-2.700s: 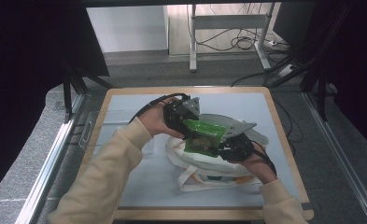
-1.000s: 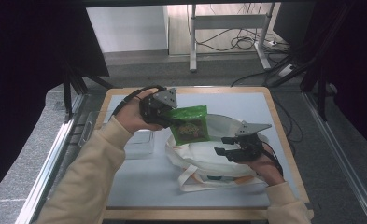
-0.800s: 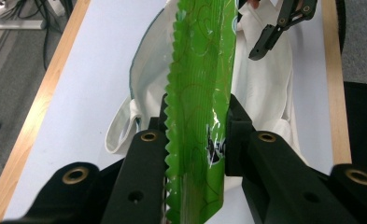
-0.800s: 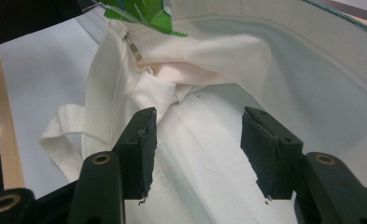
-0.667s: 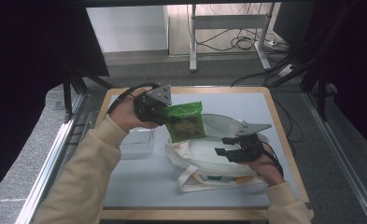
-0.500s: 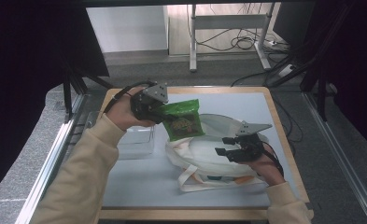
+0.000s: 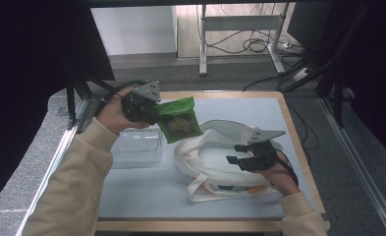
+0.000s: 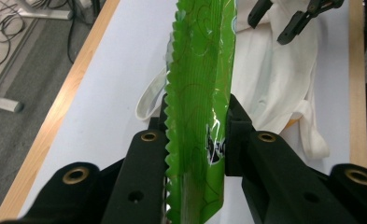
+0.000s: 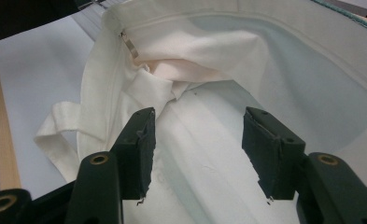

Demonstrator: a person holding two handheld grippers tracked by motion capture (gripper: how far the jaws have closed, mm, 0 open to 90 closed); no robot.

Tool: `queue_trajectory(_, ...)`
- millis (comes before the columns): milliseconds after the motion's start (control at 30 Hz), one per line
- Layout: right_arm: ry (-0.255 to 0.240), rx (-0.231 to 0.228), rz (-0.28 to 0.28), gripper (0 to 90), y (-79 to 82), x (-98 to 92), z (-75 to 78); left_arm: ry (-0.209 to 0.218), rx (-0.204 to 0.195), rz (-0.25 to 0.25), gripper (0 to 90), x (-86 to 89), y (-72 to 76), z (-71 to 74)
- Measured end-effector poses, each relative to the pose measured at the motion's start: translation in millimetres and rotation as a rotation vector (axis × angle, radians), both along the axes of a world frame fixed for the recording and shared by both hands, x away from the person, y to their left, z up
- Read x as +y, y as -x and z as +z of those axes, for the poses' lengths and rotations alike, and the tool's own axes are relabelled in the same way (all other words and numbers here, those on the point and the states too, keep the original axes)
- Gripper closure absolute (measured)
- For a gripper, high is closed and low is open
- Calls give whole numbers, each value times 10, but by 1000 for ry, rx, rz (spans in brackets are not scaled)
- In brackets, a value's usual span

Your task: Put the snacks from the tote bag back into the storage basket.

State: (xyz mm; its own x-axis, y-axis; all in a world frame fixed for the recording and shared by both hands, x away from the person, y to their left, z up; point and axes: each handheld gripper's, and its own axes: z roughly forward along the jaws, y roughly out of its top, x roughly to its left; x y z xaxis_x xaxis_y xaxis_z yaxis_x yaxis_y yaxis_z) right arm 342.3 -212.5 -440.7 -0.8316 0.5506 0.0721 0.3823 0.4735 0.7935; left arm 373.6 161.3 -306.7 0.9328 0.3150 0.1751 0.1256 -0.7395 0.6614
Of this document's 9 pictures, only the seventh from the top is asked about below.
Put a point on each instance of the wooden framed work board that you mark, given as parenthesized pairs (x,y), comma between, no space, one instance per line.
(239,108)

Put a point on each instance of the white power strip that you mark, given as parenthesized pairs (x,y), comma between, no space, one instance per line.
(302,74)

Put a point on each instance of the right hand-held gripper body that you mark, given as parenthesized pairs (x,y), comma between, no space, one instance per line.
(264,155)

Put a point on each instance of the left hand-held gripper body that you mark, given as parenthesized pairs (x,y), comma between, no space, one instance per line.
(136,106)

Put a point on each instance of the green snack packet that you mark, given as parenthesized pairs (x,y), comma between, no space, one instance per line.
(179,123)

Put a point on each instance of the person's right hand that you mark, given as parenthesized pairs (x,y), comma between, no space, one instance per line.
(284,180)

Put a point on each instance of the white metal desk frame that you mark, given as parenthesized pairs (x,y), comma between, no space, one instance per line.
(239,23)

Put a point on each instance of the clear plastic container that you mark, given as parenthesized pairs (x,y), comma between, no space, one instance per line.
(138,147)

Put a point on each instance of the black metal stand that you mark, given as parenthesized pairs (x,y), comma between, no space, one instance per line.
(338,98)
(71,101)

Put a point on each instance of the aluminium rail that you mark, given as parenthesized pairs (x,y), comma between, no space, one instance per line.
(360,170)
(54,157)

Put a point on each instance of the white green orange tote bag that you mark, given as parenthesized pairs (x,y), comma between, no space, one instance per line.
(210,160)

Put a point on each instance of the dark curtain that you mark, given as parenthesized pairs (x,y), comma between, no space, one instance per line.
(377,65)
(23,82)

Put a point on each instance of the person's left hand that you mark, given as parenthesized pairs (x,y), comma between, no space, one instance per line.
(113,114)

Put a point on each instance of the white wall panel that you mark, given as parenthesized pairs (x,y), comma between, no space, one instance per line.
(133,29)

